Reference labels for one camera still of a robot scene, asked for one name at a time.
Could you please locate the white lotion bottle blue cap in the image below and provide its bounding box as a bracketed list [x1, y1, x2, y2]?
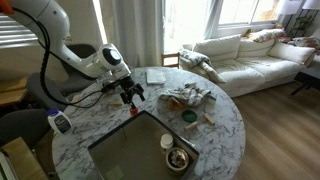
[47, 108, 72, 134]

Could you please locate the transparent container with red lid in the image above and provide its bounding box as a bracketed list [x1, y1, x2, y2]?
[130, 107, 139, 116]

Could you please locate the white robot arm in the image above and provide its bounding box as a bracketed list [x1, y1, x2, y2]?
[0, 0, 145, 108]

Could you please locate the small wooden block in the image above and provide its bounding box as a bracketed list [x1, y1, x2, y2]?
[184, 121, 198, 130]

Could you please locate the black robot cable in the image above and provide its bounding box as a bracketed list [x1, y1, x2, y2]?
[13, 8, 118, 109]

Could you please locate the dark cardboard box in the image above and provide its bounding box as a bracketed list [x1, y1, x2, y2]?
[88, 111, 199, 180]

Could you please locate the wooden chair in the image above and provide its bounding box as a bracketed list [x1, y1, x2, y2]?
[161, 53, 180, 68]

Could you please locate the white folded paper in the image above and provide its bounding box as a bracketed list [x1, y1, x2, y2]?
[146, 69, 166, 85]

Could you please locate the green lid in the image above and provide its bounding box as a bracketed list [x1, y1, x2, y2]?
[182, 110, 197, 123]

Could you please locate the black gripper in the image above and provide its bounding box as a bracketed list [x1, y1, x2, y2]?
[117, 76, 145, 109]

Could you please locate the grey office chair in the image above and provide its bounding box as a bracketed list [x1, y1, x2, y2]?
[0, 44, 101, 148]

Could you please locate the black coffee table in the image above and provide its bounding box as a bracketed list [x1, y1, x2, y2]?
[291, 65, 320, 96]

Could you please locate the grey blanket on sofa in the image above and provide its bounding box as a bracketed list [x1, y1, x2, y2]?
[179, 49, 225, 83]

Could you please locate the white cap bottle in box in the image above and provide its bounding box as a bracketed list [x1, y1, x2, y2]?
[160, 134, 173, 155]

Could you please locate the striped cloth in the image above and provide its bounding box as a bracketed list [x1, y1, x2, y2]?
[159, 83, 216, 106]

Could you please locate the white sofa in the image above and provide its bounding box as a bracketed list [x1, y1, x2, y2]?
[180, 34, 315, 97]

